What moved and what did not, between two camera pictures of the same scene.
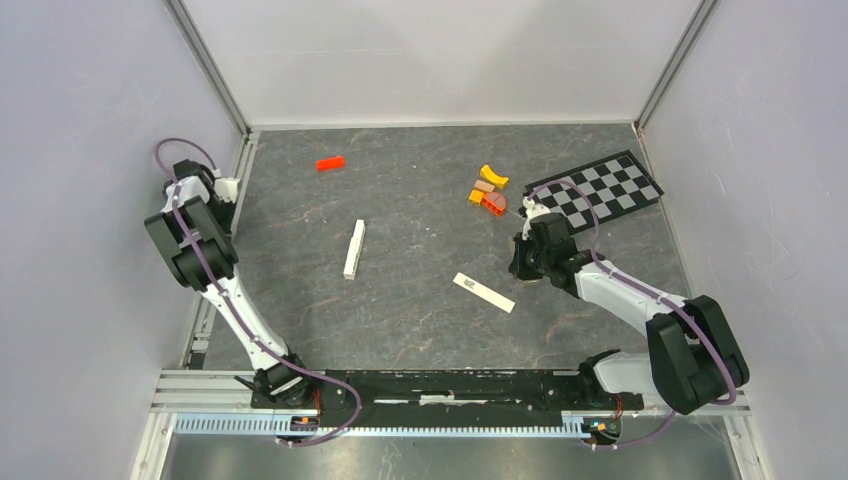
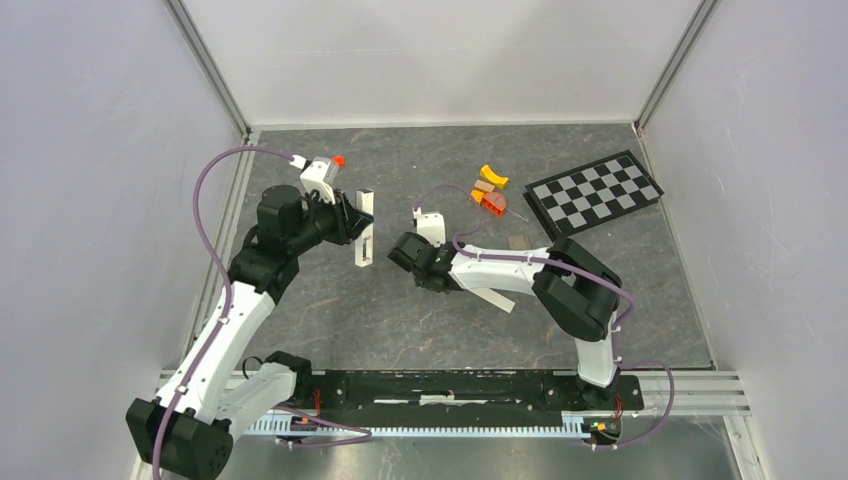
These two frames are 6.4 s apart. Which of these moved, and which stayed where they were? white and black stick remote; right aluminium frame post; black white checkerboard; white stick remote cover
Moved: white and black stick remote
Stayed: right aluminium frame post; white stick remote cover; black white checkerboard
